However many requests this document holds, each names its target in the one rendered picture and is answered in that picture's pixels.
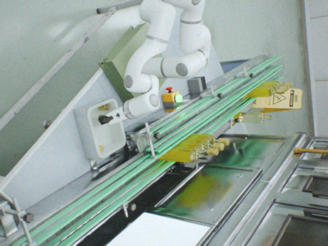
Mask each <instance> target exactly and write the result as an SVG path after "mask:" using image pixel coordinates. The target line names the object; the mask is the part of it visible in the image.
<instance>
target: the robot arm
mask: <svg viewBox="0 0 328 246"><path fill-rule="evenodd" d="M174 7H179V8H183V9H184V10H183V11H182V13H181V15H180V34H179V46H180V49H181V50H182V51H183V52H184V53H186V54H185V55H183V56H180V57H175V56H168V57H159V58H151V57H153V56H155V55H157V54H160V53H162V52H164V51H165V50H166V49H167V45H168V41H169V38H170V34H171V31H172V28H173V24H174V21H175V18H176V10H175V8H174ZM204 7H205V0H144V1H143V2H142V4H141V6H140V9H139V16H140V18H141V19H142V20H143V21H145V22H149V26H148V30H147V34H146V37H145V41H144V43H143V45H142V46H141V47H140V48H139V49H138V50H137V51H136V52H135V53H134V54H133V55H132V57H131V58H130V60H129V62H128V64H127V67H126V71H125V75H124V86H125V88H126V89H127V90H128V91H130V92H134V93H141V95H140V96H137V97H135V98H132V99H130V100H127V101H125V102H124V104H123V106H121V107H119V108H117V109H115V110H113V111H111V112H109V113H108V114H106V116H103V117H100V118H99V121H100V123H101V125H103V124H106V123H108V122H109V124H110V125H113V124H115V123H118V122H120V121H123V120H125V119H128V118H129V119H134V118H137V117H140V116H142V115H145V114H148V113H151V112H154V111H156V110H157V109H158V108H159V106H160V100H159V98H158V92H159V80H158V79H164V78H179V79H188V78H191V77H193V76H194V75H196V74H197V73H199V72H200V71H201V70H203V69H204V68H205V67H206V66H207V64H208V61H209V53H210V43H211V35H210V32H209V30H208V28H207V27H206V26H204V25H202V24H201V21H202V14H203V10H204ZM107 117H108V118H107Z"/></svg>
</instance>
